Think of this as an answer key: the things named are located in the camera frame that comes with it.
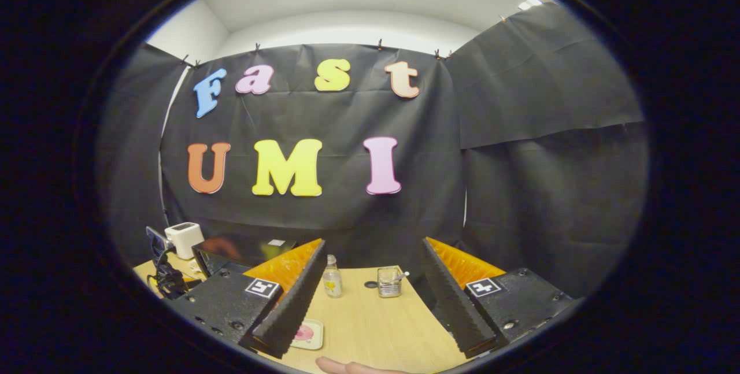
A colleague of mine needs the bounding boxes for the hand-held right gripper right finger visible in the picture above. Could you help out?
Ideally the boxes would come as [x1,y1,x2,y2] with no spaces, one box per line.
[421,237,577,359]

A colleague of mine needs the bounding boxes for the clear glass bottle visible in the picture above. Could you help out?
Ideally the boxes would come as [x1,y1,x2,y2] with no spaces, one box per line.
[323,255,343,298]

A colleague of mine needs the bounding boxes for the metal wire basket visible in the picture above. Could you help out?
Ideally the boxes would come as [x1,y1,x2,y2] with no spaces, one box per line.
[377,266,403,298]

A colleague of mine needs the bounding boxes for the white toaster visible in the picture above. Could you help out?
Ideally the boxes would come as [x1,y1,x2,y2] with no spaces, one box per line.
[165,222,205,260]

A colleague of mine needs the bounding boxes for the white rectangular plate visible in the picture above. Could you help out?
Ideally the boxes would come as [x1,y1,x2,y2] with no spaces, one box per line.
[291,319,324,351]

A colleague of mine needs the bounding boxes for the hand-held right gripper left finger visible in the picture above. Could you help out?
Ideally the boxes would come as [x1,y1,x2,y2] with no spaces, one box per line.
[171,238,328,360]

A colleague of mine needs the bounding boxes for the black electric oven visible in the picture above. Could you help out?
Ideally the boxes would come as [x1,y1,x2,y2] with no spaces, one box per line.
[192,234,298,279]

